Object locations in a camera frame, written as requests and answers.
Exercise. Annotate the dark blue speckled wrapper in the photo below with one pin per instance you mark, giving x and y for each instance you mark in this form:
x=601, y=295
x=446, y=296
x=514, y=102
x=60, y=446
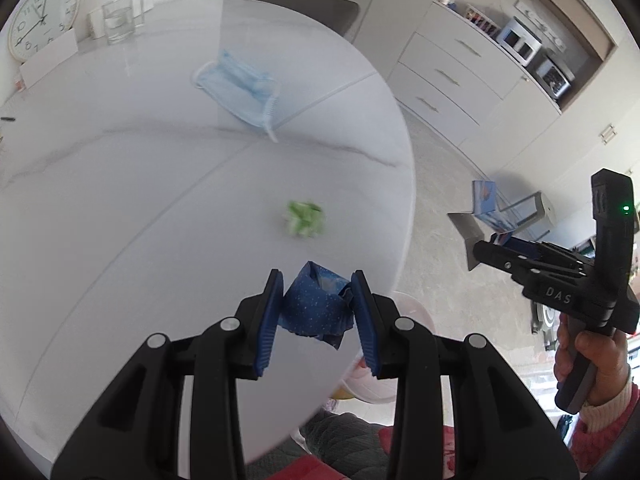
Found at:
x=312, y=305

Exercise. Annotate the person's right hand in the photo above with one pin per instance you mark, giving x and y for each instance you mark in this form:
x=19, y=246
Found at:
x=610, y=360

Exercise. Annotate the clear glass mug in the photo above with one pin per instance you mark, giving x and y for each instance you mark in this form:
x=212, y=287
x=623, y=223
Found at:
x=119, y=22

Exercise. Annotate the white cabinet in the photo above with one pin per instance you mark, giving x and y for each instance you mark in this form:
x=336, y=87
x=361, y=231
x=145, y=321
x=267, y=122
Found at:
x=500, y=125

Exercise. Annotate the person's right forearm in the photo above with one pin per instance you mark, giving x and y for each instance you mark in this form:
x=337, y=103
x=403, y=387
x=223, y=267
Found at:
x=605, y=430

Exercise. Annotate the white cabinet drawer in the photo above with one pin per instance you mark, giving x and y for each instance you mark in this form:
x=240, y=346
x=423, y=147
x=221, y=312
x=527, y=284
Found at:
x=460, y=60
x=425, y=112
x=445, y=87

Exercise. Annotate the grey chair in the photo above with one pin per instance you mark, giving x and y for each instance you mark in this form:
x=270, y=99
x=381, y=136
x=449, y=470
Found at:
x=305, y=7

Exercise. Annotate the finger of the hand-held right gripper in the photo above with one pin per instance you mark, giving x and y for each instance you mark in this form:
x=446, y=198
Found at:
x=495, y=255
x=522, y=246

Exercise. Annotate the dark floor appliance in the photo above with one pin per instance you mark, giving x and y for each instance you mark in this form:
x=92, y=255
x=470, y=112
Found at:
x=542, y=317

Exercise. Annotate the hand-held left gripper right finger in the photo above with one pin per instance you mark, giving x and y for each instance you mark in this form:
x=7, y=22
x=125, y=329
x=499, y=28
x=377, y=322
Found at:
x=365, y=320

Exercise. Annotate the blue face mask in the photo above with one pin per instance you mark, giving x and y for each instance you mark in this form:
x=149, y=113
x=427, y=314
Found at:
x=240, y=90

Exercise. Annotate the blue printed carton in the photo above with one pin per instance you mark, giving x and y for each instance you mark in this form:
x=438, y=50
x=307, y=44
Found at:
x=484, y=205

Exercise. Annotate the silver black oven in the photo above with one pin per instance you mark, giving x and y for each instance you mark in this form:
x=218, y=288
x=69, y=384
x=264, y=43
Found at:
x=552, y=77

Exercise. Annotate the green wrapper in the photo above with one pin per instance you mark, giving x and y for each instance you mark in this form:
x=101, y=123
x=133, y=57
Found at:
x=304, y=217

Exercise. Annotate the round white wall clock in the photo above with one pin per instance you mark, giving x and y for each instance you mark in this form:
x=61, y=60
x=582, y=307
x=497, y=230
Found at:
x=42, y=17

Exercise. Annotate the white card box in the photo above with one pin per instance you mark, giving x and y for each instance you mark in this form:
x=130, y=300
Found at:
x=47, y=60

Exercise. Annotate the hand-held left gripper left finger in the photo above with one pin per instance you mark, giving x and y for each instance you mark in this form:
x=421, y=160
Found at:
x=267, y=320

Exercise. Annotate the white microwave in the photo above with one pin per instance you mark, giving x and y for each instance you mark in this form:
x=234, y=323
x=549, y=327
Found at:
x=520, y=40

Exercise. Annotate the white plastic bin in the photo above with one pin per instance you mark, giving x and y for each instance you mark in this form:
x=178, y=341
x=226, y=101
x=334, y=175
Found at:
x=420, y=310

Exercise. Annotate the person's right leg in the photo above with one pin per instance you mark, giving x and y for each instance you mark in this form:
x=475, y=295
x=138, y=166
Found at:
x=345, y=440

